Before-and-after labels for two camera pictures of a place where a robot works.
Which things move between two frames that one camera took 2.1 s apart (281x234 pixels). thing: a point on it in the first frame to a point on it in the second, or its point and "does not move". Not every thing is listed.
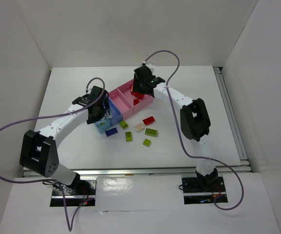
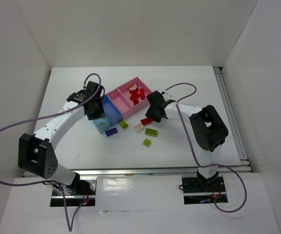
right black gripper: (138, 90) to (152, 113)
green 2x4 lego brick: (151, 132) does not move
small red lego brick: (136, 101) does not move
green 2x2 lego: (146, 142) does not move
